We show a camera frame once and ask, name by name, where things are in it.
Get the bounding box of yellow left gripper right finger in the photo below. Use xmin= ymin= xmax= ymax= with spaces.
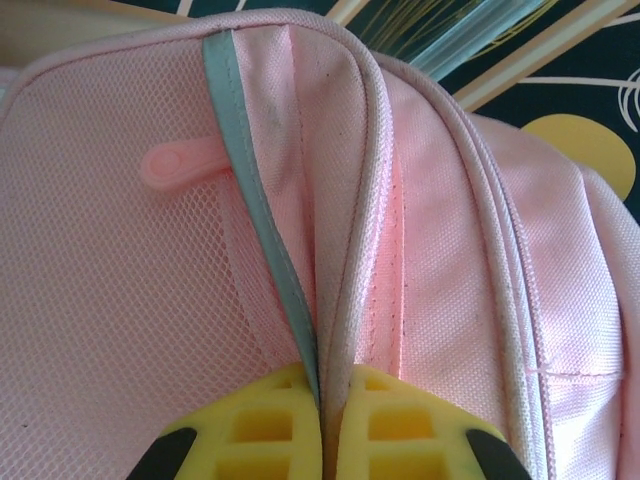
xmin=339 ymin=363 xmax=544 ymax=480

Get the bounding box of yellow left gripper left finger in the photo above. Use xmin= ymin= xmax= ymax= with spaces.
xmin=132 ymin=362 xmax=324 ymax=480

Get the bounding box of pink student backpack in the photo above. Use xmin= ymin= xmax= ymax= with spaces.
xmin=0 ymin=0 xmax=640 ymax=480

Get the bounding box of aluminium corner post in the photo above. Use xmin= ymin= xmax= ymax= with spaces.
xmin=407 ymin=0 xmax=539 ymax=84

